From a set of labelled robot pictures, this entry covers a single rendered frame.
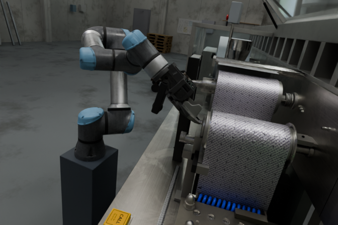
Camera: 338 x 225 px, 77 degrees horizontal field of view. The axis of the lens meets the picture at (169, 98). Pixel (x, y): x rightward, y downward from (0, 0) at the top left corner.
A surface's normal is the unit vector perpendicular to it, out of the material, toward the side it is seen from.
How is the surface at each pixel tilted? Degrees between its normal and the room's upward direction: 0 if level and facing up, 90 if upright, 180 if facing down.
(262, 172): 90
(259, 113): 92
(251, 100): 92
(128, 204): 0
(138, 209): 0
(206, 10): 90
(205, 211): 0
